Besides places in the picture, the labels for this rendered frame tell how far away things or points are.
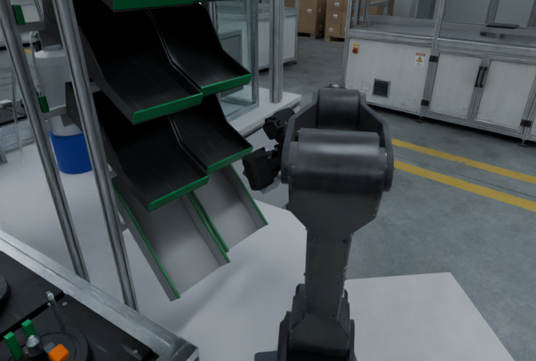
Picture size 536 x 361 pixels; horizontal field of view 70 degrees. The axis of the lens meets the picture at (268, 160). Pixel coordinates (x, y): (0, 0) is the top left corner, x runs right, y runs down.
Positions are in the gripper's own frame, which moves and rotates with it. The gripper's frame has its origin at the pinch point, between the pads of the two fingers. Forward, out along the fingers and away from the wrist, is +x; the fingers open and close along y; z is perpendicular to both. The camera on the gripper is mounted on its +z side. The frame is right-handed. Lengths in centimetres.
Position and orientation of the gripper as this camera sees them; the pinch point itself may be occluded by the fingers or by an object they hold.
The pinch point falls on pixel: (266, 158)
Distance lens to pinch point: 72.5
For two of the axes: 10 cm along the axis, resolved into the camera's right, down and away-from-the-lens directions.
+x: -6.8, 0.8, 7.3
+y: -6.8, 3.2, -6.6
